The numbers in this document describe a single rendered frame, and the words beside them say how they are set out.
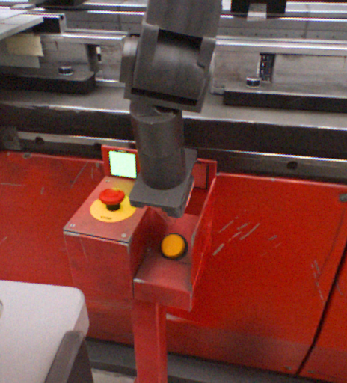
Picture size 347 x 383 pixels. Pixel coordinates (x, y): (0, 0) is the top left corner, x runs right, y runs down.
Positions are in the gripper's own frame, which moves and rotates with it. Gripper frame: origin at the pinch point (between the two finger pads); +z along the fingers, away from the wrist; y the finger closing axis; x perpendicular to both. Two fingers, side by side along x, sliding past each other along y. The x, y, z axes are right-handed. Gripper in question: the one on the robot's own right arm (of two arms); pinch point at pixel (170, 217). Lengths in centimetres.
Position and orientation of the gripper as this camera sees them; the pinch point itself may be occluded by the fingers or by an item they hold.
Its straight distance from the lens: 56.2
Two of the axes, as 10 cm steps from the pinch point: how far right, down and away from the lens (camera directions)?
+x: -9.6, -1.5, 2.2
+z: 0.7, 6.5, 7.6
